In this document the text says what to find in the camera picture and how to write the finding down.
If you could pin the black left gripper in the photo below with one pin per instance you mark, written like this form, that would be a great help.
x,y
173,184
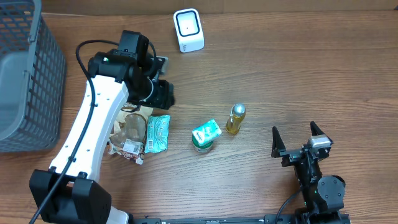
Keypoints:
x,y
166,95

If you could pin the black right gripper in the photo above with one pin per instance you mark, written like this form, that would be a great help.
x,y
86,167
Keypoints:
x,y
291,155

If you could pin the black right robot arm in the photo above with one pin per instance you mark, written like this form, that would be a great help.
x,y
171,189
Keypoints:
x,y
322,195

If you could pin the teal white carton pack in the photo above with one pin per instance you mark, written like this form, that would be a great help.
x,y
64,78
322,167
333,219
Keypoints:
x,y
206,133

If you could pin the grey plastic mesh basket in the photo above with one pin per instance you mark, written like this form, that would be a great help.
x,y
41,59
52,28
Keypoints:
x,y
33,74

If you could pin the teal white packet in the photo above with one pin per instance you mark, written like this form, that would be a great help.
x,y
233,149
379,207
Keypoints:
x,y
157,134

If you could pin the brown Pantree snack pouch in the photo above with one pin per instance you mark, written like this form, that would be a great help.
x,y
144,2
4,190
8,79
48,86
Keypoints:
x,y
128,134

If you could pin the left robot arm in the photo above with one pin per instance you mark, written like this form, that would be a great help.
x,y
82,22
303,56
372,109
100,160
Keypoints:
x,y
69,191

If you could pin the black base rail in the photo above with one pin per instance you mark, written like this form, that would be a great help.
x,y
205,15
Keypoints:
x,y
267,219

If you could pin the green white round jar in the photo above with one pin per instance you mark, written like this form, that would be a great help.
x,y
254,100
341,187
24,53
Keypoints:
x,y
202,149

